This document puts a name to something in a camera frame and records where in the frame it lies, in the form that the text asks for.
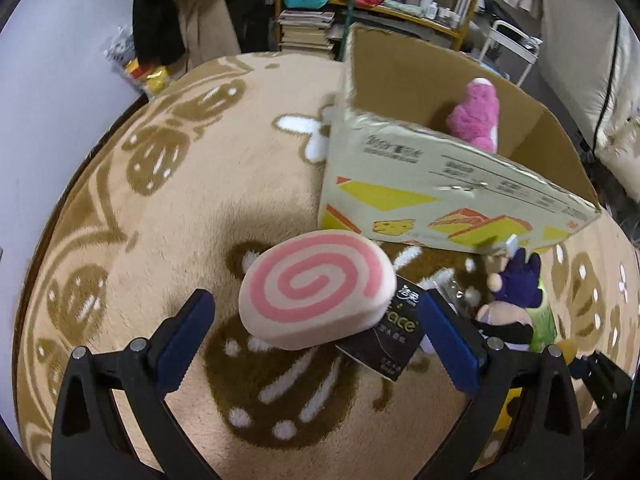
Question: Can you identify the dark grey hanging garment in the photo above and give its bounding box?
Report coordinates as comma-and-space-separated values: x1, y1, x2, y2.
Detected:
220, 0, 282, 54

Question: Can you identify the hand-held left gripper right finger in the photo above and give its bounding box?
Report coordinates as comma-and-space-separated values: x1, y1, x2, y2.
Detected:
416, 289, 586, 480

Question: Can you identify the black bag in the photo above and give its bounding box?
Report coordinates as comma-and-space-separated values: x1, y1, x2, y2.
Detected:
482, 0, 521, 17

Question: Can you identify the wooden shelf unit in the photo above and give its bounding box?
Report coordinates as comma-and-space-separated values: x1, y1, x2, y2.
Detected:
274, 0, 491, 52

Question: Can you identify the purple robed plush doll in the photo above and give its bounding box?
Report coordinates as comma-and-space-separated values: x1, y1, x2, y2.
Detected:
470, 247, 546, 353

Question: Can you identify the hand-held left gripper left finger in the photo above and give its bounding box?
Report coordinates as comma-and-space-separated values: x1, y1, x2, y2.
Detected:
50, 288, 221, 480

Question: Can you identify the yellow banana plush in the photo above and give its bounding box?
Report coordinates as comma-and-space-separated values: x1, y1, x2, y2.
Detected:
492, 385, 527, 434

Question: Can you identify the beige trench coat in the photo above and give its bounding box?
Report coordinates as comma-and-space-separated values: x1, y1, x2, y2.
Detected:
172, 0, 244, 68

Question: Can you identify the black tissue pack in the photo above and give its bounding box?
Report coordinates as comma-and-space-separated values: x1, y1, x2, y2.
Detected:
334, 274, 431, 382

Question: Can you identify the white trolley cart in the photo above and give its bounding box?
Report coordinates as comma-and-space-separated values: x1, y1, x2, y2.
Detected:
479, 7, 543, 88

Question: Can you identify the mint green pouch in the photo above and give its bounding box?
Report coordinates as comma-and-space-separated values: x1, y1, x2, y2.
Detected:
382, 0, 426, 16

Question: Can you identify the patterned plastic bag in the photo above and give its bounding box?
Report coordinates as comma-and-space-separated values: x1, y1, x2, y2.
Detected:
102, 25, 136, 68

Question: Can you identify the green drink carton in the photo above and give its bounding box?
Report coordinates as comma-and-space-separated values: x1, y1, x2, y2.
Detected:
530, 287, 559, 354

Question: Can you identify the stack of books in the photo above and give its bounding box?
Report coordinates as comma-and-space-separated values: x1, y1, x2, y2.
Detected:
276, 9, 337, 61

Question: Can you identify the printed cardboard box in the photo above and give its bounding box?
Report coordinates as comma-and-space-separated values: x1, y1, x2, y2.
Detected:
317, 22, 602, 256

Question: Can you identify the black hanging coat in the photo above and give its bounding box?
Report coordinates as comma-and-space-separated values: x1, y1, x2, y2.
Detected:
132, 0, 187, 67

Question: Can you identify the pink swirl roll plush cushion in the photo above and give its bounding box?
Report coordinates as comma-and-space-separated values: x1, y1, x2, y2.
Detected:
238, 228, 397, 351

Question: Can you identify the clear plastic wrapper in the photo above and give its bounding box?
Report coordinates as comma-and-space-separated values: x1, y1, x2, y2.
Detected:
425, 267, 481, 318

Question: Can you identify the green pole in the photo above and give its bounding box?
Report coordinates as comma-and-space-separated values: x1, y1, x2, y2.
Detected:
342, 0, 362, 61

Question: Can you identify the pink plush toy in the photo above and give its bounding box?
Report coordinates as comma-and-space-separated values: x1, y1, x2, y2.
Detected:
446, 78, 501, 154

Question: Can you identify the beige brown printed rug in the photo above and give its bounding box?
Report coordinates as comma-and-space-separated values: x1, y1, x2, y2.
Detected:
20, 52, 640, 480

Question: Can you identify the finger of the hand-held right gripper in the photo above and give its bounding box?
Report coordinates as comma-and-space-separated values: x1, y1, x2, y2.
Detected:
570, 350, 640, 441

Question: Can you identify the cream quilted mattress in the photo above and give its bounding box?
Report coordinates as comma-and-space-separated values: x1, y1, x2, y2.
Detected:
539, 0, 640, 181

